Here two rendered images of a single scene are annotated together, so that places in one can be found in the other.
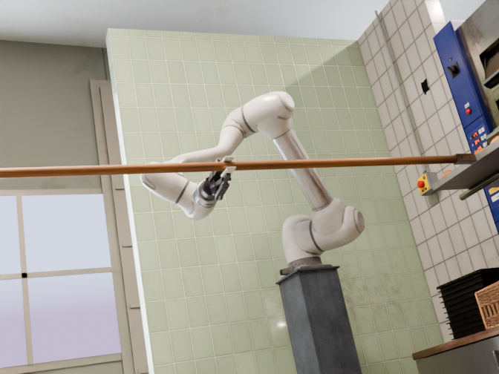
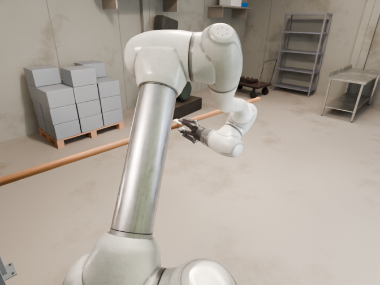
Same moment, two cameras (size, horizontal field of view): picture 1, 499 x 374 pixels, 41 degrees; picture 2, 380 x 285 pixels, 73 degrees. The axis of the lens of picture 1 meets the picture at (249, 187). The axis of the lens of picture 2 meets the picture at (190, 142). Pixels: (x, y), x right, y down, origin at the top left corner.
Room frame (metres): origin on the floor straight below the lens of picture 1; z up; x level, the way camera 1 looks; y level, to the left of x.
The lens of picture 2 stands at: (3.25, -0.32, 1.72)
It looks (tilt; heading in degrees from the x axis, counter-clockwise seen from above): 26 degrees down; 160
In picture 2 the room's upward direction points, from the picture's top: 1 degrees clockwise
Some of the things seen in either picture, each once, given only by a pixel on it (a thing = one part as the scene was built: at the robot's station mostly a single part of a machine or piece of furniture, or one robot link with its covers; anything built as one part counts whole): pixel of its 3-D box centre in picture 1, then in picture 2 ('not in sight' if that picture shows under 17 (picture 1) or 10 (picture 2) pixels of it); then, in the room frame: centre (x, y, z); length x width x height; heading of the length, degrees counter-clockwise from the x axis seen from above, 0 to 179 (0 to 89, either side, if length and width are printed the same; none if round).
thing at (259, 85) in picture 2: not in sight; (249, 76); (-2.45, 3.26, 0.46); 1.16 x 0.67 x 0.91; 28
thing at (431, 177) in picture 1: (428, 184); not in sight; (3.44, -0.96, 1.46); 0.10 x 0.07 x 0.10; 24
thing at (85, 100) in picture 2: not in sight; (78, 100); (-1.06, -0.69, 0.53); 1.12 x 0.72 x 1.07; 118
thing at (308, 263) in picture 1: (301, 268); not in sight; (2.95, -0.16, 1.03); 0.22 x 0.18 x 0.06; 118
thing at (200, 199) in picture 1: (207, 193); (209, 137); (2.20, 0.15, 1.20); 0.09 x 0.06 x 0.09; 114
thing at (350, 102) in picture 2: not in sight; (352, 90); (-0.65, 4.68, 0.43); 1.65 x 0.63 x 0.85; 118
